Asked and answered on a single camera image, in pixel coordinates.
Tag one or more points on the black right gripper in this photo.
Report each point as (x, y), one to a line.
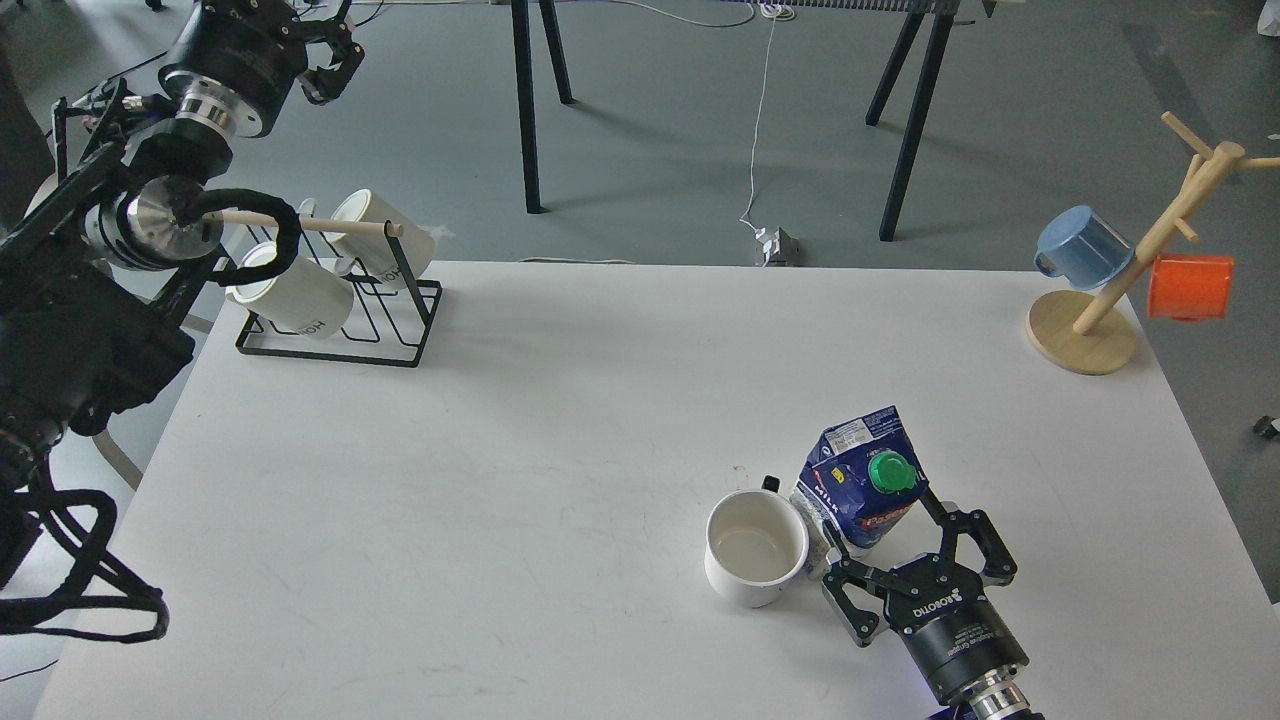
(950, 625)

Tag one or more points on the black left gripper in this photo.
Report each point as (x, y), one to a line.
(230, 69)

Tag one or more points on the blue milk carton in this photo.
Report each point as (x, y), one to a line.
(863, 475)

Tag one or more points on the white smiley mug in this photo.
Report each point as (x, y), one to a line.
(756, 544)

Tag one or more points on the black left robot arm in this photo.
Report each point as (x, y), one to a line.
(101, 273)

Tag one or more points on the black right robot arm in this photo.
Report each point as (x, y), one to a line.
(968, 538)

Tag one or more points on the blue cup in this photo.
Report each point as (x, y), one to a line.
(1081, 247)

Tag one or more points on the orange cup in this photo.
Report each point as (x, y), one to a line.
(1190, 288)

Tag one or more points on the white ribbed mug back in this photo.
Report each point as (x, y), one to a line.
(390, 247)

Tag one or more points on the white ribbed mug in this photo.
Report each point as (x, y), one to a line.
(390, 247)
(306, 299)

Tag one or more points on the black table legs left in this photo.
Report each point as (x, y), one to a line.
(519, 13)

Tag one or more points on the black table legs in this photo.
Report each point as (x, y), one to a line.
(943, 13)
(519, 13)

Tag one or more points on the white ribbed mug front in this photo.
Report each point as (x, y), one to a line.
(306, 299)

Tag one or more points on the wooden mug tree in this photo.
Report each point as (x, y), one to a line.
(1083, 331)

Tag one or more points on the grey floor power socket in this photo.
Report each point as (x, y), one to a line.
(778, 248)

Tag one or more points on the black table legs right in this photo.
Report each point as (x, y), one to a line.
(943, 13)

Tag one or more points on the black wire mug rack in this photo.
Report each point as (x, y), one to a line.
(386, 327)

